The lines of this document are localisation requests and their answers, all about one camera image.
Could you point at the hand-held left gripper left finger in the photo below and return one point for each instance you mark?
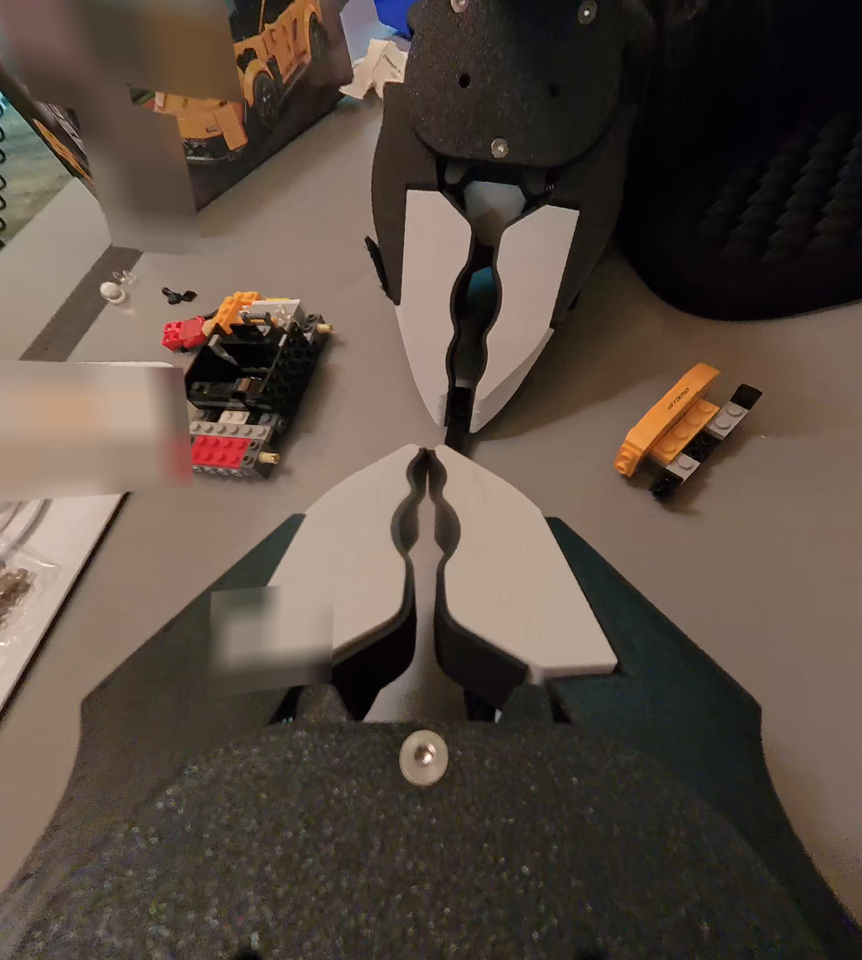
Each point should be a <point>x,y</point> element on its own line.
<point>356,540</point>

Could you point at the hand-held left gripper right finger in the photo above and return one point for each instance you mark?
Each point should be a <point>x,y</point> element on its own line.
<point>506,585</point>

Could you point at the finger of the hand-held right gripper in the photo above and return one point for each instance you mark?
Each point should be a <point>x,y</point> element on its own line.
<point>431,285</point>
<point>536,300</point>

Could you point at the long black brick plate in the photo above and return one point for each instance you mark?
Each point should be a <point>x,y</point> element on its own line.
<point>459,412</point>

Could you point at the orange and black brick assembly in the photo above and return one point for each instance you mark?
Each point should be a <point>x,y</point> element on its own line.
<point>671,427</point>

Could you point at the grey desk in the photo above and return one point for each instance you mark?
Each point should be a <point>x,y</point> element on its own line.
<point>701,600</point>

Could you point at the white crumpled paper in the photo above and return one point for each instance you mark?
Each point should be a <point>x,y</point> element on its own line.
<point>378,67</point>

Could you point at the black brick car chassis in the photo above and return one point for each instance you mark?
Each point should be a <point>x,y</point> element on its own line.
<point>266,375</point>

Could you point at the toy car set box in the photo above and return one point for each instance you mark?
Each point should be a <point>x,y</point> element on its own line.
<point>288,60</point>

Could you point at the small black connector piece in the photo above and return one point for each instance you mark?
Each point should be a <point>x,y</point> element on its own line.
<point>176,295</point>

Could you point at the red brick piece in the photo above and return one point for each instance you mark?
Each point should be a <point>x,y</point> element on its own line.
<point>180,334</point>

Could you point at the white stand base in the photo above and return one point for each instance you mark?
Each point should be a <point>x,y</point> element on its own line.
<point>78,562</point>

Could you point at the clear small brick piece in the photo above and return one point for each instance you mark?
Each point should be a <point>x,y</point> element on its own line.
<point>125,276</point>

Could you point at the white round brick piece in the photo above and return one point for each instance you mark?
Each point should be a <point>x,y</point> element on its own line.
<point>113,292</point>

